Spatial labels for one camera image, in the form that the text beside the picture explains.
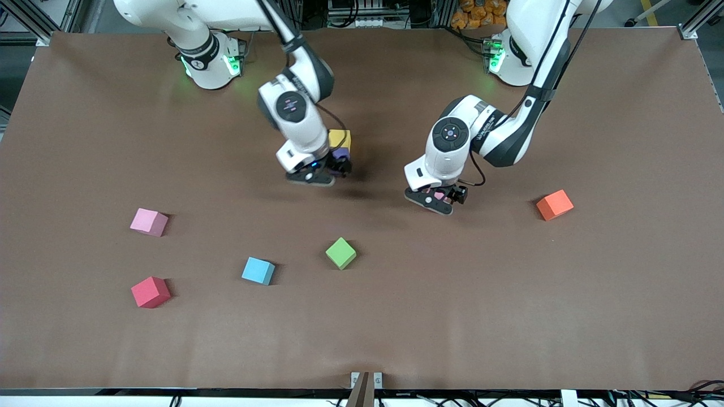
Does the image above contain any orange foam cube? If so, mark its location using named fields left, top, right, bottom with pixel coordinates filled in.
left=536, top=189, right=575, bottom=222

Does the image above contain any blue foam cube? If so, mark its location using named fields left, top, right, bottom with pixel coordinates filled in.
left=241, top=257, right=276, bottom=286

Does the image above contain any green foam cube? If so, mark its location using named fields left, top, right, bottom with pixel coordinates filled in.
left=325, top=236, right=357, bottom=271

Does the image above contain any brown table cover mat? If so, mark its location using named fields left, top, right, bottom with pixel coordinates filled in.
left=0, top=25, right=724, bottom=392

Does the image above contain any pile of orange objects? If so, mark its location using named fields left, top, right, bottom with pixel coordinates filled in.
left=451, top=0, right=510, bottom=30

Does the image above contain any red foam cube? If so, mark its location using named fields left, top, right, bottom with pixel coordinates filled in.
left=131, top=276, right=172, bottom=309

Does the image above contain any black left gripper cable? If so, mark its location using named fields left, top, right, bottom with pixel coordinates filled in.
left=465, top=150, right=486, bottom=188

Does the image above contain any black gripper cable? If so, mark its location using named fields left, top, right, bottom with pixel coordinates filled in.
left=465, top=150, right=486, bottom=188
left=316, top=102, right=347, bottom=134

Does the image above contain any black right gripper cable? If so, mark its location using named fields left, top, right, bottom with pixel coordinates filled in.
left=316, top=102, right=347, bottom=134

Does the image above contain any silver table edge bracket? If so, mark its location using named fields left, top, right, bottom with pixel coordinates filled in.
left=350, top=371, right=383, bottom=390

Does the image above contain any aluminium frame post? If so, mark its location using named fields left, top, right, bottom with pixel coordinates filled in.
left=0, top=0, right=51, bottom=47
left=678, top=0, right=724, bottom=41

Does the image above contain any black cable bundle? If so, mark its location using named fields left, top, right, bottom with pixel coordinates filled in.
left=608, top=380, right=724, bottom=407

